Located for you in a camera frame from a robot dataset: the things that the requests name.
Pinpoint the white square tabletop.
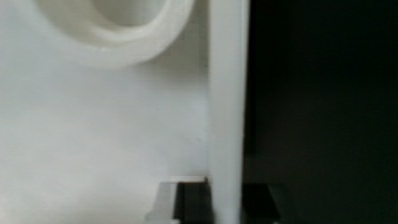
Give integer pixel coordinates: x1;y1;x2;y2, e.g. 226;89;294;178
0;0;251;224

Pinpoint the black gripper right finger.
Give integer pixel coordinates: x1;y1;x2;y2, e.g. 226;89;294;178
242;183;287;224

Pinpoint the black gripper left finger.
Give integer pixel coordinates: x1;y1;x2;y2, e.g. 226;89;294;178
148;176;212;224

